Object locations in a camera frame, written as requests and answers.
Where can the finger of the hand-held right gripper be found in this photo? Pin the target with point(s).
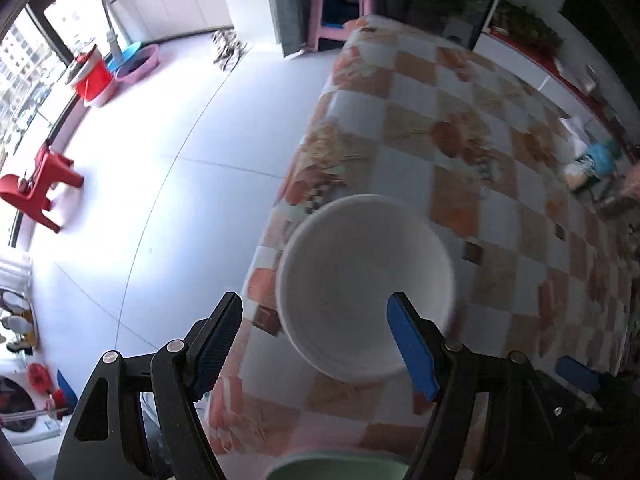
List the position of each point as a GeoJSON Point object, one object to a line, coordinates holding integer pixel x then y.
{"type": "Point", "coordinates": [577, 374]}

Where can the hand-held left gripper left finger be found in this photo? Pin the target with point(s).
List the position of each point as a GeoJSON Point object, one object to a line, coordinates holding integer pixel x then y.
{"type": "Point", "coordinates": [215, 350]}

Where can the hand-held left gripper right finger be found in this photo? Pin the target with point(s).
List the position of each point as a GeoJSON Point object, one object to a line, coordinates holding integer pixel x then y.
{"type": "Point", "coordinates": [412, 345]}

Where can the white bowl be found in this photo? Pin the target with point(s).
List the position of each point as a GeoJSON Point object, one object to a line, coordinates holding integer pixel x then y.
{"type": "Point", "coordinates": [350, 270]}

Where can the checkered printed tablecloth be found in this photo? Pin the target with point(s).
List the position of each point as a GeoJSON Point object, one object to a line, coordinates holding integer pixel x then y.
{"type": "Point", "coordinates": [500, 260]}

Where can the shoes on rack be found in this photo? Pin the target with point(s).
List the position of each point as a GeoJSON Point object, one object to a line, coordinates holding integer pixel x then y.
{"type": "Point", "coordinates": [17, 320]}

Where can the red plastic stool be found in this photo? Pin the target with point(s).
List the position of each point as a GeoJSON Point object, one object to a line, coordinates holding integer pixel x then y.
{"type": "Point", "coordinates": [45, 180]}

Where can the pink basin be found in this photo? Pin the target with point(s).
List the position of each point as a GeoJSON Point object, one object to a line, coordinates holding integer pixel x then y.
{"type": "Point", "coordinates": [140, 65]}

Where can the red bucket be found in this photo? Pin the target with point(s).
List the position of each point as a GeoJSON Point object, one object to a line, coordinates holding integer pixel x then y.
{"type": "Point", "coordinates": [95, 77]}

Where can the patterned slippers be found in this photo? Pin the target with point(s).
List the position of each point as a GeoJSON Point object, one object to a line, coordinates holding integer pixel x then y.
{"type": "Point", "coordinates": [227, 50]}

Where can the white counter with red edge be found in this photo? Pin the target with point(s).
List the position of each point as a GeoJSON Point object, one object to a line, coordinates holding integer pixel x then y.
{"type": "Point", "coordinates": [540, 70]}

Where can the blue basin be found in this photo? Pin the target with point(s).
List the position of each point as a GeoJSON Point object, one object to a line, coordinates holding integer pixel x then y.
{"type": "Point", "coordinates": [122, 55]}

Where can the green vegetables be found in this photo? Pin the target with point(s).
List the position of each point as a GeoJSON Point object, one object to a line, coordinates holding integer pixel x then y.
{"type": "Point", "coordinates": [525, 22]}

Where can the white pipe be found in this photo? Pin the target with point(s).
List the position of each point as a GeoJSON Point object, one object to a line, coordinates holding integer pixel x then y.
{"type": "Point", "coordinates": [110, 20]}

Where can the pink plastic stool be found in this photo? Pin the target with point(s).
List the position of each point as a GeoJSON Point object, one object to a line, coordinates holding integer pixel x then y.
{"type": "Point", "coordinates": [345, 2]}

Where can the grey green cabinet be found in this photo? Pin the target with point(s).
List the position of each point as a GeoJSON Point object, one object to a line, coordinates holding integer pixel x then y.
{"type": "Point", "coordinates": [290, 5]}

